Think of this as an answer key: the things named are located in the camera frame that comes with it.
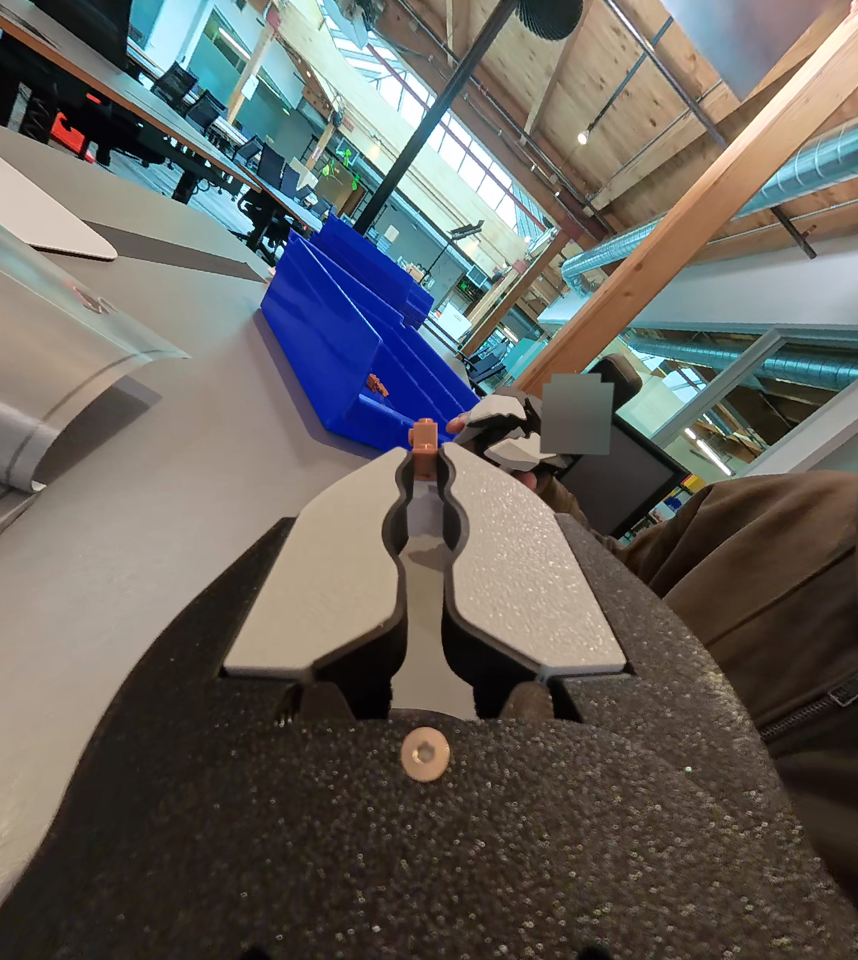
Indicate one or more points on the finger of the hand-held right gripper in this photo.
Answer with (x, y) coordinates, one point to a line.
(519, 450)
(496, 410)

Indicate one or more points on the black screen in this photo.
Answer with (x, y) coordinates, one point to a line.
(624, 487)

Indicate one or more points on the green neon sign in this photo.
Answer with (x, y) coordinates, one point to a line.
(343, 165)

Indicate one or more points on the silver ventilation duct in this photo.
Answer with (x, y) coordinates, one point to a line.
(811, 157)

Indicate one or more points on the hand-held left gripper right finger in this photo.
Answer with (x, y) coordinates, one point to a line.
(534, 577)

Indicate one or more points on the grey desk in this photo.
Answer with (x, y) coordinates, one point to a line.
(174, 487)

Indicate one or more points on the black office chair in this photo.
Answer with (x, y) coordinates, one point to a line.
(271, 161)

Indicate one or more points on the long wooden-edged table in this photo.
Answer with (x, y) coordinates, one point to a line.
(136, 105)

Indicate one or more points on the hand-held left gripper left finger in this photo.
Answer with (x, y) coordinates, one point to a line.
(324, 570)

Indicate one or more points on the person's right forearm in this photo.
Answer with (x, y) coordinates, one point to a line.
(639, 555)

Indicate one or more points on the small orange toy piece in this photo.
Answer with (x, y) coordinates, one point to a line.
(378, 385)

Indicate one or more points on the black tripod stand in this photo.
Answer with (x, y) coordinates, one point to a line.
(466, 229)

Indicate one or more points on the blue plastic bin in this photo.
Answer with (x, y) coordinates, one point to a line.
(324, 337)
(376, 262)

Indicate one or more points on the black round ceiling disc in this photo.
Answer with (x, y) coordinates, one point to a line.
(549, 16)

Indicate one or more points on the open instruction booklet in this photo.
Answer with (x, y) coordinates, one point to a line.
(39, 337)

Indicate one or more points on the orange brick with side stud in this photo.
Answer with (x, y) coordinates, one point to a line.
(423, 442)

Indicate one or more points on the silver monitor stand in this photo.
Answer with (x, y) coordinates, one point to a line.
(24, 210)

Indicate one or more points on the wooden post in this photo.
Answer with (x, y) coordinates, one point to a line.
(699, 195)

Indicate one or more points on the brown jacket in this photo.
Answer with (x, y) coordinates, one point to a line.
(811, 787)

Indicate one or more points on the red plastic object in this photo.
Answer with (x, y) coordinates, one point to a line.
(73, 135)

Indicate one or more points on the black column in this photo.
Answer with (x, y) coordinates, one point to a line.
(429, 112)

